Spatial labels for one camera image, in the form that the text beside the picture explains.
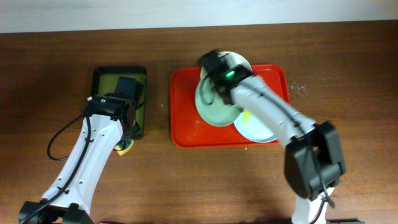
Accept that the light green plate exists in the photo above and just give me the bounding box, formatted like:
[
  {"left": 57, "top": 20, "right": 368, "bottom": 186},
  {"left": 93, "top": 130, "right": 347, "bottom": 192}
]
[{"left": 195, "top": 79, "right": 242, "bottom": 127}]

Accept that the yellow green sponge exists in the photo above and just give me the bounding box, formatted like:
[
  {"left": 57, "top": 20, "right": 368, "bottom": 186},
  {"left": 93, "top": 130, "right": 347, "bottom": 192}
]
[{"left": 113, "top": 139, "right": 134, "bottom": 156}]

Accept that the white plate with yellow stain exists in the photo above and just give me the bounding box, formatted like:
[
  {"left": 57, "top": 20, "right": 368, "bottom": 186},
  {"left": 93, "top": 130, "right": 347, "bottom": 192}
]
[{"left": 218, "top": 51, "right": 252, "bottom": 71}]

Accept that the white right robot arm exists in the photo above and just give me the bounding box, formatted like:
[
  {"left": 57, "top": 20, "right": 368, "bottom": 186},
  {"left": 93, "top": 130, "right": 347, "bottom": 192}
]
[{"left": 198, "top": 49, "right": 346, "bottom": 223}]

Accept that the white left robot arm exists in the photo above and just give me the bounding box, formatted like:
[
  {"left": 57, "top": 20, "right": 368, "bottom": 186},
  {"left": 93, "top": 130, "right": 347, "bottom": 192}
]
[{"left": 18, "top": 77, "right": 145, "bottom": 223}]

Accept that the black tray with green liquid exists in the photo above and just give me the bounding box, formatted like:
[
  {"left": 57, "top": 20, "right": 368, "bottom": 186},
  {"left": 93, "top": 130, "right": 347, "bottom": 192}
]
[{"left": 91, "top": 66, "right": 148, "bottom": 140}]

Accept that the red plastic tray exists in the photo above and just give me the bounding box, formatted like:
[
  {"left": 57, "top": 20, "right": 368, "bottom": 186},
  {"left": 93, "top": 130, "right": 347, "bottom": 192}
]
[{"left": 169, "top": 63, "right": 291, "bottom": 149}]

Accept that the light blue plate yellow stain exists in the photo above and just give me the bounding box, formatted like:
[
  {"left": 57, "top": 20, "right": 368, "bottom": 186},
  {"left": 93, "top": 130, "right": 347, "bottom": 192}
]
[{"left": 233, "top": 110, "right": 277, "bottom": 143}]

